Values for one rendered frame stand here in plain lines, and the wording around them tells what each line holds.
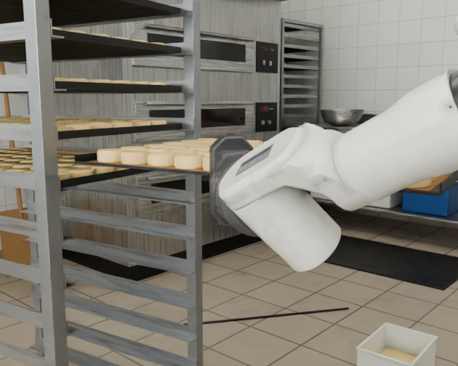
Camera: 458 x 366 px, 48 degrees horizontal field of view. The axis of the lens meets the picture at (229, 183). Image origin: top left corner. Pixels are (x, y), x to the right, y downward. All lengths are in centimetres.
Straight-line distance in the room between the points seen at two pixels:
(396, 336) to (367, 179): 200
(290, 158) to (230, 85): 321
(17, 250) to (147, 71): 143
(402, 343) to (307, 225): 193
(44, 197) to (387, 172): 66
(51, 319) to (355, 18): 459
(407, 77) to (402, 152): 456
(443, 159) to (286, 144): 13
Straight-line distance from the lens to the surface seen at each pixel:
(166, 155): 84
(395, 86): 501
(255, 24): 390
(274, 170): 45
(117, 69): 307
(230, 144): 68
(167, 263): 138
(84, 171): 107
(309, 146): 45
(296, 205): 50
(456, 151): 41
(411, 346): 240
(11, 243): 358
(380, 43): 510
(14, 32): 103
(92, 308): 163
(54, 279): 99
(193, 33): 128
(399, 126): 41
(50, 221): 96
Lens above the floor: 111
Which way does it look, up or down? 9 degrees down
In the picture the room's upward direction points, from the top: straight up
